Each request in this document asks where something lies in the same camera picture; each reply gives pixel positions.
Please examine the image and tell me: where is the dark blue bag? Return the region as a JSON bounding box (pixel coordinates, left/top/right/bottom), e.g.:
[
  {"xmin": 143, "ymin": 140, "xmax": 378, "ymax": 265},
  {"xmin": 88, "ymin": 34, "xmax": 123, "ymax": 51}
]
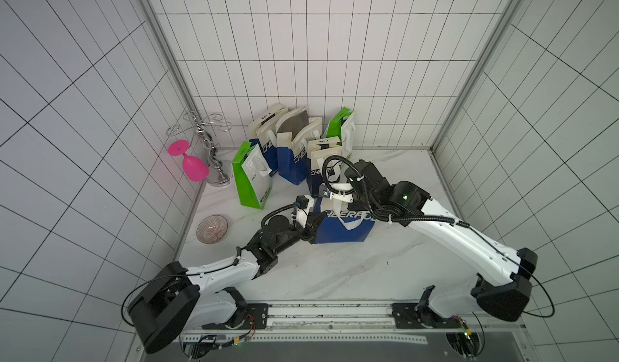
[{"xmin": 313, "ymin": 197, "xmax": 375, "ymax": 244}]

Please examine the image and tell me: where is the green white bag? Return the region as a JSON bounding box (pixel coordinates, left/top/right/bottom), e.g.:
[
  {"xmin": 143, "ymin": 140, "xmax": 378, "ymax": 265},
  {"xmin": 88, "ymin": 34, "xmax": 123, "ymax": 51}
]
[
  {"xmin": 232, "ymin": 141, "xmax": 272, "ymax": 210},
  {"xmin": 325, "ymin": 107, "xmax": 356, "ymax": 159}
]

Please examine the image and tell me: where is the blue cheerful bag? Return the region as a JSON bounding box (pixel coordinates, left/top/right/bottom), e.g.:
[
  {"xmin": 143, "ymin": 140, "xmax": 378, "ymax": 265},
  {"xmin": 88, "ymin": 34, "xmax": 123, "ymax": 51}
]
[
  {"xmin": 248, "ymin": 103, "xmax": 289, "ymax": 176},
  {"xmin": 276, "ymin": 108, "xmax": 322, "ymax": 186}
]

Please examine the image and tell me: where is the blue Cheerful bag front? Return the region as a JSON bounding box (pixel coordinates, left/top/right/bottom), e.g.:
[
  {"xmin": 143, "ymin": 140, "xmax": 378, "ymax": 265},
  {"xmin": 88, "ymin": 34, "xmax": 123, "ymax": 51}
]
[{"xmin": 248, "ymin": 103, "xmax": 289, "ymax": 176}]

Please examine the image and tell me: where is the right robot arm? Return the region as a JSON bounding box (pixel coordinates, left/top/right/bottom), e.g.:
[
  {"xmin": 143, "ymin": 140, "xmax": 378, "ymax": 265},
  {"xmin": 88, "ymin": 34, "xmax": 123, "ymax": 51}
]
[{"xmin": 345, "ymin": 160, "xmax": 538, "ymax": 328}]

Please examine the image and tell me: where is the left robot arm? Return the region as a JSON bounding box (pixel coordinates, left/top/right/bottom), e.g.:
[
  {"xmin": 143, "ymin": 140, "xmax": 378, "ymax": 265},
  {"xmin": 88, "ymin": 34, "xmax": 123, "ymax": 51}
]
[{"xmin": 122, "ymin": 212, "xmax": 327, "ymax": 354}]

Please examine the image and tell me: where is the round drain cover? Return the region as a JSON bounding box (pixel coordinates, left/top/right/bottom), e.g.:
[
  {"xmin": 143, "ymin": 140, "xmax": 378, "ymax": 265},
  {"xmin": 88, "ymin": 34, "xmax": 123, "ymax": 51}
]
[{"xmin": 196, "ymin": 215, "xmax": 229, "ymax": 244}]

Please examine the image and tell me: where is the chrome glass holder stand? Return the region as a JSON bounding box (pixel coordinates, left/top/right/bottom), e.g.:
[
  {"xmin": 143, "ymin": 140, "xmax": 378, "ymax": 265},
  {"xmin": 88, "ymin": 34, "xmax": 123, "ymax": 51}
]
[{"xmin": 165, "ymin": 111, "xmax": 231, "ymax": 187}]

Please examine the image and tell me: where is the pink plastic wine glass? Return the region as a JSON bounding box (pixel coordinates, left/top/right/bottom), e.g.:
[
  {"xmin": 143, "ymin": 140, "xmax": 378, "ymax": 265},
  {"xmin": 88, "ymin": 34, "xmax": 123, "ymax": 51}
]
[{"xmin": 168, "ymin": 139, "xmax": 210, "ymax": 182}]

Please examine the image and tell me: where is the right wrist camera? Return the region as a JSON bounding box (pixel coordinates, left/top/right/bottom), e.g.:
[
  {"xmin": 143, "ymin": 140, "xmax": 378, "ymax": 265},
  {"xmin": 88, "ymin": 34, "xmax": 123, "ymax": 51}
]
[{"xmin": 319, "ymin": 183, "xmax": 354, "ymax": 203}]

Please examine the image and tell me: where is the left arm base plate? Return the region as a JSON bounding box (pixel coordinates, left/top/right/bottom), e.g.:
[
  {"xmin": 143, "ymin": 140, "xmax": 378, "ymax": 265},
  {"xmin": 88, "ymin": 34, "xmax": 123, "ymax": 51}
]
[{"xmin": 201, "ymin": 303, "xmax": 269, "ymax": 331}]

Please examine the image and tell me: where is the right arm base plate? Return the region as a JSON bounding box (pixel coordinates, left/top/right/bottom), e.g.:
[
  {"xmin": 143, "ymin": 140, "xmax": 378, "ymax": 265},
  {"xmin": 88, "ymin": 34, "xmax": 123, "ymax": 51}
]
[{"xmin": 391, "ymin": 302, "xmax": 460, "ymax": 330}]

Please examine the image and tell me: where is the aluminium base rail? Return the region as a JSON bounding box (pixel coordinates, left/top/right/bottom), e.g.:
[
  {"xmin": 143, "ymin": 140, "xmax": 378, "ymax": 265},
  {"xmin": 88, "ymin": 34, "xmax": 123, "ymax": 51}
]
[{"xmin": 163, "ymin": 297, "xmax": 520, "ymax": 339}]

